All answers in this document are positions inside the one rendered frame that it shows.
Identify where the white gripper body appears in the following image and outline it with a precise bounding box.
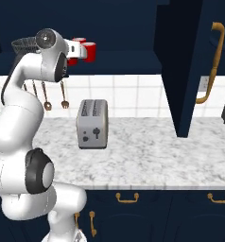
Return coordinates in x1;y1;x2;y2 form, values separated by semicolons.
77;43;89;60

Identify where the navy upper cabinet door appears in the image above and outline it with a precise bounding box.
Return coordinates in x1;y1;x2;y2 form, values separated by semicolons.
153;0;214;139

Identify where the navy cabinet door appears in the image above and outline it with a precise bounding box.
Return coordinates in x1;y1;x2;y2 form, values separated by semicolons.
78;189;98;242
153;0;214;139

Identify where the navy lower cabinet door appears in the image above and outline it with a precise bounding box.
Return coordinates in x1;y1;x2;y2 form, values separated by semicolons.
78;189;98;242

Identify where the red cup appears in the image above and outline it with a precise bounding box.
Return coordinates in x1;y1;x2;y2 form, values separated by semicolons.
72;37;87;45
81;42;97;63
66;57;78;67

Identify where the hanging brown fork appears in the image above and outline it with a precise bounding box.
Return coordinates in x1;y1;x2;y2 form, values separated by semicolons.
60;79;70;110

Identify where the hanging brown spoon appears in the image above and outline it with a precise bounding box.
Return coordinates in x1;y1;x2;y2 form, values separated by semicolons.
41;80;53;112

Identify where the silver toaster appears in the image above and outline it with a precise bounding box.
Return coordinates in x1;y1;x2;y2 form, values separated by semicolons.
75;98;110;150

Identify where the navy drawer front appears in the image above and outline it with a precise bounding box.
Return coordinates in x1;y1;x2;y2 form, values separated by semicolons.
173;189;225;242
96;189;174;242

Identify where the black wire basket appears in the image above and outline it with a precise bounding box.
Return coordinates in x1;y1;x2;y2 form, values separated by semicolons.
10;36;41;57

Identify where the white wall outlet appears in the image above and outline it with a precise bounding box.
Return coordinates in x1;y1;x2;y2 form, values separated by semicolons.
199;76;211;93

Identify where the long brass door handle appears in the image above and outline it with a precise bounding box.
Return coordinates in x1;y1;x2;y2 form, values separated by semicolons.
195;21;225;105

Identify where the brass drawer handle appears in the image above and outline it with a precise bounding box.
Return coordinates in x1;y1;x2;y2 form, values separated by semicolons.
206;192;225;204
114;192;140;204

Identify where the short brass door handle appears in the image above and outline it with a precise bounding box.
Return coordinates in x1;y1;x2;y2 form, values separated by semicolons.
74;212;81;230
88;210;97;238

